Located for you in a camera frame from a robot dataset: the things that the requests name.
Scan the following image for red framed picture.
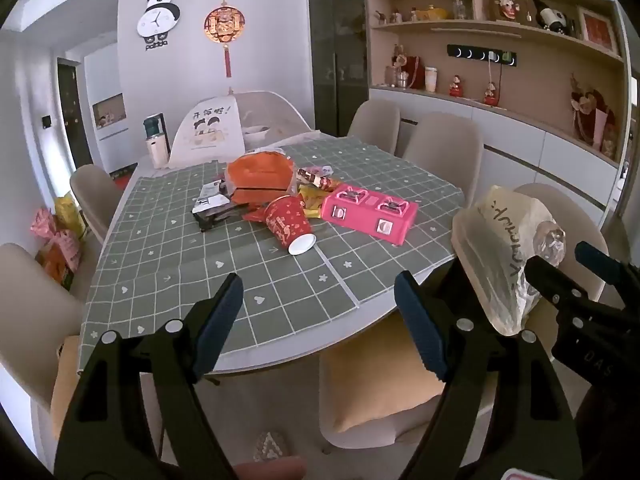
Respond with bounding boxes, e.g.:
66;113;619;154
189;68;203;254
577;6;615;53

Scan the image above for red hanging knot ornament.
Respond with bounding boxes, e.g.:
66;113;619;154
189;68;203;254
203;0;247;78

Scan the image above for red paper cup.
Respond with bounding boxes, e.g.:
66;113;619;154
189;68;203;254
263;195;316;255

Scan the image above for black box white label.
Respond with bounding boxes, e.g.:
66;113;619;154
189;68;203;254
192;180;234;233

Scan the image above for dark glass cabinet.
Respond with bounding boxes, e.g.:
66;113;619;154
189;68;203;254
307;0;369;137

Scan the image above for colourful gift bags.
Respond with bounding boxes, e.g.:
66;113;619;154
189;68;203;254
30;195;87;287

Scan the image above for yellow snack wrapper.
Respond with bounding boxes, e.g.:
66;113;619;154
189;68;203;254
297;185;326;220

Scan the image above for white mesh food cover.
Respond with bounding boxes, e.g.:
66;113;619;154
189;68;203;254
167;87;313;166

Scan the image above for pink toy box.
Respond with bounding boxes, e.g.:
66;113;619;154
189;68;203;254
320;182;420;247

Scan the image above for green checkered tablecloth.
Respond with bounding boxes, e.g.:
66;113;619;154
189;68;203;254
80;135;466;373

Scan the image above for clear plastic bag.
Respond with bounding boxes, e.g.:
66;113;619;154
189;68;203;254
452;185;568;336

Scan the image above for red wrapped bouquet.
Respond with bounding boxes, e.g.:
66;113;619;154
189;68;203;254
570;72;621;156

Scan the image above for wooden wall shelf unit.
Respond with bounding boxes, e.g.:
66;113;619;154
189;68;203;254
365;0;632;162

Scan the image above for cream thermos green lid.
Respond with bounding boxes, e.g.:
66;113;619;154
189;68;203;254
144;115;169;170

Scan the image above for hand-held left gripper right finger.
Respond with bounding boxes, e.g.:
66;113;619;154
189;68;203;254
394;257;603;480

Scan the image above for orange plastic bag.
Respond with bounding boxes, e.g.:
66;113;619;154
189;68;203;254
225;152;297;206

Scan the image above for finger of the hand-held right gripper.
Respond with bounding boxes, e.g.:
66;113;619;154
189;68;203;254
525;256;598;317
575;241;640;307

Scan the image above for dark red bag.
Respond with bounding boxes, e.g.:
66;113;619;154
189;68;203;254
405;55;426;90

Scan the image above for dark door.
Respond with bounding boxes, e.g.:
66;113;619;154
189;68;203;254
56;57;94;171

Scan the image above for panda wall clock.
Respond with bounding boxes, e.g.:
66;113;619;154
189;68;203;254
137;0;181;52

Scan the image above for black power strip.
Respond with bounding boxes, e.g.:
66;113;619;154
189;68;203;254
447;44;518;67

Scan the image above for panda shaped bottle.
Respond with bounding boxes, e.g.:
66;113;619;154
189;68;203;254
527;0;576;36

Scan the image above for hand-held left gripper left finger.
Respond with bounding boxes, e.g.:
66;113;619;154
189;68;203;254
54;272;244;480

